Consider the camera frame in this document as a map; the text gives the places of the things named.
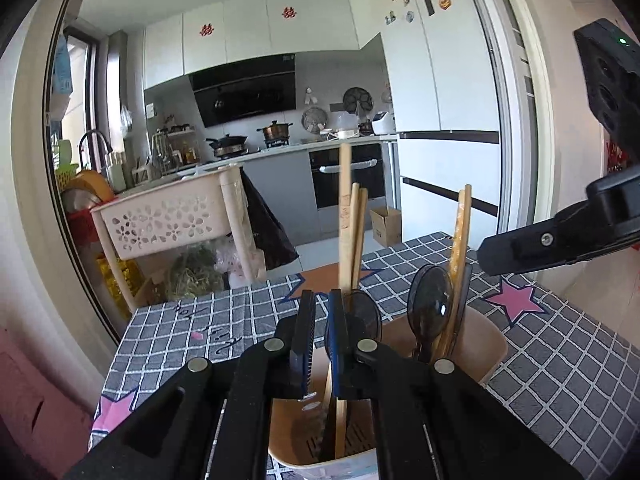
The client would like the patterned bamboo chopstick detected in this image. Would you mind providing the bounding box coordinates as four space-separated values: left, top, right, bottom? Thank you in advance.
432 184 472 362

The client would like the grey checked tablecloth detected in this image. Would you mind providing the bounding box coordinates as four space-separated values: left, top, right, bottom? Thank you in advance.
88 231 640 480

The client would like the cardboard box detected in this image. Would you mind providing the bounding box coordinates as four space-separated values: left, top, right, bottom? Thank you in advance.
370 206 402 247

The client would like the black range hood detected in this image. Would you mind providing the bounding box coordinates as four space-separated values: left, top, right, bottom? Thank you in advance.
189 53 296 128

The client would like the black plastic spoon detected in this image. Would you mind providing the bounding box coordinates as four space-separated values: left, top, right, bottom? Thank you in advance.
346 289 383 340
407 266 452 363

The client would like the copper pot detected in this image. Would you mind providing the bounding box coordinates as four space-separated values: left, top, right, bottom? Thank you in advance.
258 120 292 142

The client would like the black hanging bag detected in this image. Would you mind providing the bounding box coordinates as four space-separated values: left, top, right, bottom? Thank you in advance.
240 168 298 271

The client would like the pink plastic utensil holder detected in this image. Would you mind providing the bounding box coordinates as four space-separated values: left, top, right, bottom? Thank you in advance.
267 303 510 480

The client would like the small desk fan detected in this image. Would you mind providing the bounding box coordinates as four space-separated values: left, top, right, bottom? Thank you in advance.
343 87 374 116

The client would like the black wok pan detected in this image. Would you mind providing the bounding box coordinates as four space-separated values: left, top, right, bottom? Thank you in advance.
206 134 247 158

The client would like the plain bamboo chopstick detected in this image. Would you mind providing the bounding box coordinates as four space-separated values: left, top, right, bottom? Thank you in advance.
352 188 369 290

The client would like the blue patterned chopstick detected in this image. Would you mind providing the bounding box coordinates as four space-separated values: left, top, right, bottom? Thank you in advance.
447 263 472 356

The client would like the black built-in oven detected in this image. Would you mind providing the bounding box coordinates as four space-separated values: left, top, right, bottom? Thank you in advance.
308 142 388 212

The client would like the yellow oil bottle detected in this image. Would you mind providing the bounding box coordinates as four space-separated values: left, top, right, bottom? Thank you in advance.
96 253 147 309

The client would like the pink plastic stool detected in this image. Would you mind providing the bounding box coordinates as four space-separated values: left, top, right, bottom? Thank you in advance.
1 330 92 479

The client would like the black kitchen faucet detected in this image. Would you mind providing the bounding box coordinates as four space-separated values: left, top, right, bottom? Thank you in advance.
78 129 113 174

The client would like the white refrigerator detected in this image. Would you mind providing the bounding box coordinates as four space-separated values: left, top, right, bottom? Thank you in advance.
372 0 501 248

